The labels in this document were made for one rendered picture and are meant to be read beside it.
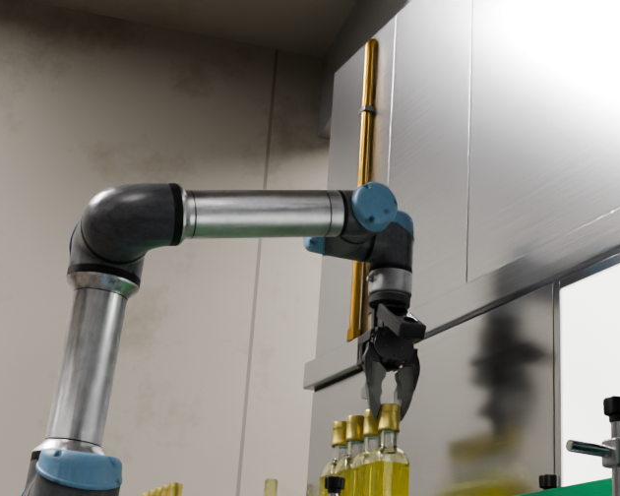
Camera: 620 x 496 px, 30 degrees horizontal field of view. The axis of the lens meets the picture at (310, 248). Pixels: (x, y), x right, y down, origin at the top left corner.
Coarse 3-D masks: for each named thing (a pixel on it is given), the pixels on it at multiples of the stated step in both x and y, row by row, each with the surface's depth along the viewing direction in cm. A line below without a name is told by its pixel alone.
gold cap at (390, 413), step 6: (384, 408) 190; (390, 408) 190; (396, 408) 190; (384, 414) 190; (390, 414) 189; (396, 414) 190; (384, 420) 189; (390, 420) 189; (396, 420) 189; (384, 426) 189; (390, 426) 189; (396, 426) 189
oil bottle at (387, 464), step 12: (372, 456) 188; (384, 456) 185; (396, 456) 186; (372, 468) 187; (384, 468) 185; (396, 468) 185; (408, 468) 187; (372, 480) 186; (384, 480) 184; (396, 480) 185; (408, 480) 186; (372, 492) 185; (384, 492) 183; (396, 492) 184
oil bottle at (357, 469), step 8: (360, 456) 192; (368, 456) 191; (352, 464) 194; (360, 464) 191; (352, 472) 193; (360, 472) 190; (352, 480) 192; (360, 480) 190; (352, 488) 192; (360, 488) 189
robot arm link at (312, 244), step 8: (304, 240) 200; (312, 240) 196; (320, 240) 196; (328, 240) 196; (336, 240) 194; (368, 240) 198; (312, 248) 197; (320, 248) 197; (328, 248) 197; (336, 248) 196; (344, 248) 195; (352, 248) 195; (360, 248) 198; (368, 248) 199; (336, 256) 200; (344, 256) 199; (352, 256) 199; (360, 256) 199; (368, 256) 200
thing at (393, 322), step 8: (384, 304) 197; (392, 304) 198; (384, 312) 194; (392, 312) 193; (400, 312) 194; (408, 312) 195; (384, 320) 194; (392, 320) 191; (400, 320) 189; (408, 320) 189; (416, 320) 189; (392, 328) 190; (400, 328) 187; (408, 328) 188; (416, 328) 188; (424, 328) 188; (400, 336) 188; (408, 336) 188; (416, 336) 188
